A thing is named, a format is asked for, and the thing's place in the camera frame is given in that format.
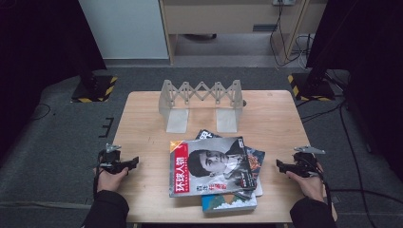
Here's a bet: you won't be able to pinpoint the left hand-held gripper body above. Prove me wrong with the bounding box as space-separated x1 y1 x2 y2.
99 142 127 175

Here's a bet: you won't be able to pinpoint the light wooden desk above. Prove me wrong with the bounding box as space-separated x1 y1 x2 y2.
158 0 328 66

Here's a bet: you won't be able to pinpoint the thick blue book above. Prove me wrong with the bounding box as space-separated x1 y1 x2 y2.
201 189 259 214

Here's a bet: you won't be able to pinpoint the long black floor cable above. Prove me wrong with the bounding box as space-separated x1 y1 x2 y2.
296 98 403 228

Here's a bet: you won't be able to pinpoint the portrait cover magazine red label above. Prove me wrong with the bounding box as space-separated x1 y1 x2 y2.
168 136 257 199

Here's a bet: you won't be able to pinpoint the white cabinet panel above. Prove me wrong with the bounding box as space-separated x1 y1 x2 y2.
78 0 170 61

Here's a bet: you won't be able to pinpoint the white cable under desk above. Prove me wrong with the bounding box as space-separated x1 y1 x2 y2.
293 33 315 70

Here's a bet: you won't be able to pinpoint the person's left hand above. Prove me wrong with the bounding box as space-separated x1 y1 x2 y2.
94 165 129 194

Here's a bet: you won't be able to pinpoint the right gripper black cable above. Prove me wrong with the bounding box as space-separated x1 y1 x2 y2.
312 162 333 219

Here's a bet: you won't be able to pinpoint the dark magazine with orange art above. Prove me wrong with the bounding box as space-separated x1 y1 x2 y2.
194 128 266 191

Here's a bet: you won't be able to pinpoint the black curtain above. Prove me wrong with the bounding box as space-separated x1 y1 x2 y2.
0 0 107 160
305 0 403 174

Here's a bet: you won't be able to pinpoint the grey expandable metal book rack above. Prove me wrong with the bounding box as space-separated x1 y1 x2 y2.
158 79 245 134

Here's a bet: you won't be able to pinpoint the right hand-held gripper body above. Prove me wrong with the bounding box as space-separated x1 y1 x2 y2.
293 145 326 179

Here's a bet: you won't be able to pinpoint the striped black stand base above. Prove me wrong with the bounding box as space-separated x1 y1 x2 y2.
70 71 119 104
287 70 336 103

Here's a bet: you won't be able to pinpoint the thin black floor cable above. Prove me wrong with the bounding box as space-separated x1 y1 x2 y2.
30 103 52 122

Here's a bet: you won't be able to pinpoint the black cables under desk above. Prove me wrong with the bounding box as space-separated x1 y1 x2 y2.
269 0 316 68

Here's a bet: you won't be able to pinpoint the person's right hand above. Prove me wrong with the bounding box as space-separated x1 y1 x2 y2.
285 161 326 203

